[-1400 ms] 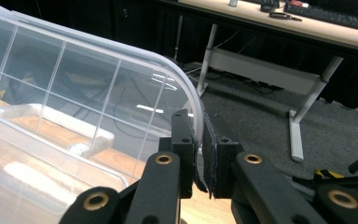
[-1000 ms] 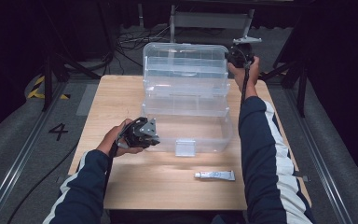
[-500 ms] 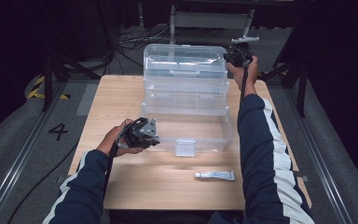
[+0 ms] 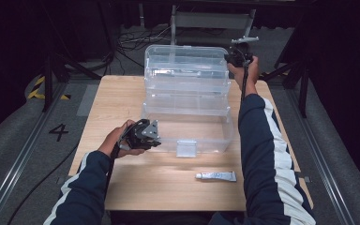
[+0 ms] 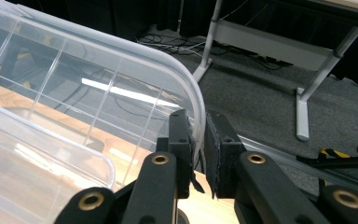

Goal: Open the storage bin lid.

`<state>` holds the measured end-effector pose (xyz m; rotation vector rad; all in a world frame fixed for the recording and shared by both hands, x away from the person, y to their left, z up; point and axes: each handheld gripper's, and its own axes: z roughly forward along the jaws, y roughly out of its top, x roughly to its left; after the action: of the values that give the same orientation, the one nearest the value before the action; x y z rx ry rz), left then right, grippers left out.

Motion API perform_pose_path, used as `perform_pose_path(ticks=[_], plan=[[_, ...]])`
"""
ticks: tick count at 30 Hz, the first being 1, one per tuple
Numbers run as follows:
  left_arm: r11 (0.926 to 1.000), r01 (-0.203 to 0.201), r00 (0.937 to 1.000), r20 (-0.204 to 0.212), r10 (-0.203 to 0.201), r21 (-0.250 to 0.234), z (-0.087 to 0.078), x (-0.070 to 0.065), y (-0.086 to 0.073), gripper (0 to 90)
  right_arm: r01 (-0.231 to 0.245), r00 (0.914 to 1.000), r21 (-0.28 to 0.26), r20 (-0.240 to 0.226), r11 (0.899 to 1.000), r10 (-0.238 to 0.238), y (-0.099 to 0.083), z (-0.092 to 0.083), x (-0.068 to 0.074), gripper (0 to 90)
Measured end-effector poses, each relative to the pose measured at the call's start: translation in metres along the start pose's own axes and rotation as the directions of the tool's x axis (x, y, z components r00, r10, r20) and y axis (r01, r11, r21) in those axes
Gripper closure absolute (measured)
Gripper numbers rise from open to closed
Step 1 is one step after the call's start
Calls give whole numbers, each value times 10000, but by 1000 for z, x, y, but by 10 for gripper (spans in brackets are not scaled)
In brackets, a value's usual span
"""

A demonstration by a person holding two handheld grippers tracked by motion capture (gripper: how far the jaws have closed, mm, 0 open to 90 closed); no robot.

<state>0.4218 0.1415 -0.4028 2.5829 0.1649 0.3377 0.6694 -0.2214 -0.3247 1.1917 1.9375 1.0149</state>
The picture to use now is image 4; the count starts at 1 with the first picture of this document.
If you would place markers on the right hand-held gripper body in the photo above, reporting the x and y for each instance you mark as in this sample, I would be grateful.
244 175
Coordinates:
243 54

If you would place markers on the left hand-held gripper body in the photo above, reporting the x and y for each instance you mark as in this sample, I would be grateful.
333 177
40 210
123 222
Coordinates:
139 136

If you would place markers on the clear plastic storage box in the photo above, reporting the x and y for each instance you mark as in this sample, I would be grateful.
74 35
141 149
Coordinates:
187 93

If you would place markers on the white ointment tube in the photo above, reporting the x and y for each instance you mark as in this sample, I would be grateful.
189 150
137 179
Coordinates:
217 176

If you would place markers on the person's right hand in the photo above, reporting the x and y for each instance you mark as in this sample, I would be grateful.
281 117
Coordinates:
251 76

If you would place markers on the person's left hand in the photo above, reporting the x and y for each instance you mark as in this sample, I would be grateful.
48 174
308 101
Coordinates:
111 142

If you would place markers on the black tripod stand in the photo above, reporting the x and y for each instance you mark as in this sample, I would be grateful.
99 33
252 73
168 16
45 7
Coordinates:
48 81
303 90

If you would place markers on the yellow black hazard tape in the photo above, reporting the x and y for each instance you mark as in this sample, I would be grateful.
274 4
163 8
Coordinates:
37 90

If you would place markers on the grey metal stand frame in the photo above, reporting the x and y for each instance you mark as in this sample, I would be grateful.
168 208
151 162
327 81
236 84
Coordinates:
212 20

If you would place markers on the metal floor rail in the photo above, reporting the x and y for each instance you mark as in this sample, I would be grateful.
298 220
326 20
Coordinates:
18 162
318 156

